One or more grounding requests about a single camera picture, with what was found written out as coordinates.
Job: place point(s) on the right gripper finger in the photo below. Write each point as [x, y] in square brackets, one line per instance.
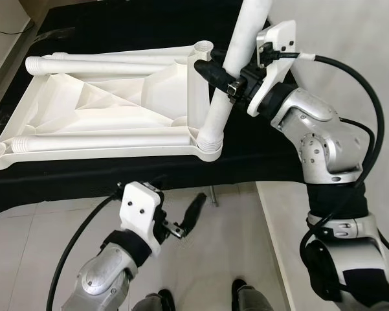
[213, 70]

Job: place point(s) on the white plastic table top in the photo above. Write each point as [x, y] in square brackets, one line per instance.
[116, 110]

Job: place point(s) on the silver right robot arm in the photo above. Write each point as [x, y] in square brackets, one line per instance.
[311, 123]

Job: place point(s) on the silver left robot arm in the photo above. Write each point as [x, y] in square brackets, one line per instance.
[100, 278]

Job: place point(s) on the black table cloth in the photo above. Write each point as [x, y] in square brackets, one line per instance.
[116, 175]

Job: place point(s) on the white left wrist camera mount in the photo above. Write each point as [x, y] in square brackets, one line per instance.
[139, 207]

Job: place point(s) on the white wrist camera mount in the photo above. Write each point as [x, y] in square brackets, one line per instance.
[139, 207]
[278, 35]

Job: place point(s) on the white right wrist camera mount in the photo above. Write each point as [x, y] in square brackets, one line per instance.
[278, 35]

